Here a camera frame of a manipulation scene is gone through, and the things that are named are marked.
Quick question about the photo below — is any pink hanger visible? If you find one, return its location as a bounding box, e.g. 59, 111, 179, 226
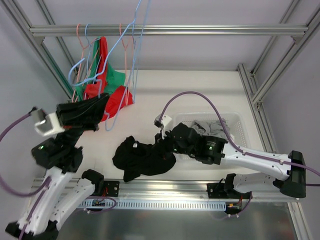
121, 36, 135, 106
71, 23, 88, 105

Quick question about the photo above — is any black tank top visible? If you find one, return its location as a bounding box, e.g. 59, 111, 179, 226
112, 135, 176, 183

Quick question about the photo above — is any grey tank top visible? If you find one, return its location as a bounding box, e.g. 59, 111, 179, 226
191, 120, 227, 139

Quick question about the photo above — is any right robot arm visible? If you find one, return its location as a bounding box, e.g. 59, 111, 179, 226
154, 123, 307, 199

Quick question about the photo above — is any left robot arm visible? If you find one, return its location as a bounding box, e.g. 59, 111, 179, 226
0, 93, 110, 240

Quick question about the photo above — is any red tank top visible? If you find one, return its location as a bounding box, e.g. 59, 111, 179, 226
83, 36, 135, 123

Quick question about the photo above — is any green tank top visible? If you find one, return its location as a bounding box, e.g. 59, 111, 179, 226
75, 36, 126, 101

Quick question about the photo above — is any white plastic basket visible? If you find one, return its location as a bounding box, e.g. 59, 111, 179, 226
172, 112, 251, 148

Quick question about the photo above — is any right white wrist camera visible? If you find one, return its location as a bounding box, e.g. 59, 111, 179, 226
154, 114, 172, 133

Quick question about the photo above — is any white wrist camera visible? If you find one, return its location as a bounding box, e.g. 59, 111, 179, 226
154, 114, 172, 133
30, 108, 65, 137

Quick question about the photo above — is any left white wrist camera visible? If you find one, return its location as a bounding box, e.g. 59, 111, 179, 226
30, 108, 65, 137

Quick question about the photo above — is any aluminium frame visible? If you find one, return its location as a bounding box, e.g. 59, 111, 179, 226
0, 0, 320, 240

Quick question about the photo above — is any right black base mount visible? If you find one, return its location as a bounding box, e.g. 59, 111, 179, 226
206, 182, 228, 199

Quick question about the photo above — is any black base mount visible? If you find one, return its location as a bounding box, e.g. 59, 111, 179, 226
206, 182, 228, 199
97, 180, 120, 197

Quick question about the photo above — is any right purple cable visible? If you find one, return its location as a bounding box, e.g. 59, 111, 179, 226
159, 91, 320, 187

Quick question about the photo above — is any purple cable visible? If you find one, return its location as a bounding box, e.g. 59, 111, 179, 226
159, 91, 320, 187
0, 112, 51, 240

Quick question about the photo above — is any white slotted cable duct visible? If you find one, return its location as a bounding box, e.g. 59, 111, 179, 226
78, 198, 227, 211

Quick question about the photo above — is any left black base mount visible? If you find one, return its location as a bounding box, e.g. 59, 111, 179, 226
97, 180, 120, 197

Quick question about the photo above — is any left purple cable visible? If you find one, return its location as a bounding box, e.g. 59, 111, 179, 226
0, 112, 51, 240

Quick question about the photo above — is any aluminium hanging rail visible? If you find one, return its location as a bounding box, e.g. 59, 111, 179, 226
29, 23, 309, 37

